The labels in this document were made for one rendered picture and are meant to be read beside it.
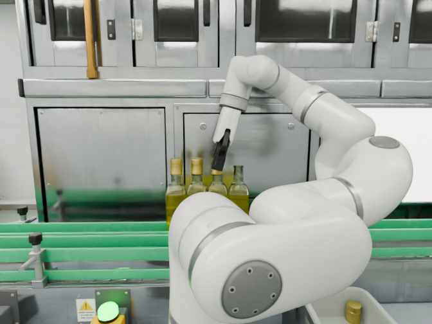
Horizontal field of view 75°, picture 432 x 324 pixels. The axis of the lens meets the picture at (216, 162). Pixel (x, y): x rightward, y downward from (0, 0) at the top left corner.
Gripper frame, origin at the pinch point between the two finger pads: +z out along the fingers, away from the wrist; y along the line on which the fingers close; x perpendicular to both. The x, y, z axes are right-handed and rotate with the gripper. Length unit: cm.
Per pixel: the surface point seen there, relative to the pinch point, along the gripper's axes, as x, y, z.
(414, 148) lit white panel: 62, -11, -19
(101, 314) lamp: -17.7, 20.7, 36.3
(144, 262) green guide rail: -12.0, 13.3, 26.6
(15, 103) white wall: -253, -315, 36
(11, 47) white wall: -268, -314, -33
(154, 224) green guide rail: -13.1, -3.3, 23.5
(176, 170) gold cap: -10.4, 1.9, 4.9
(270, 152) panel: 16.9, -12.3, -5.8
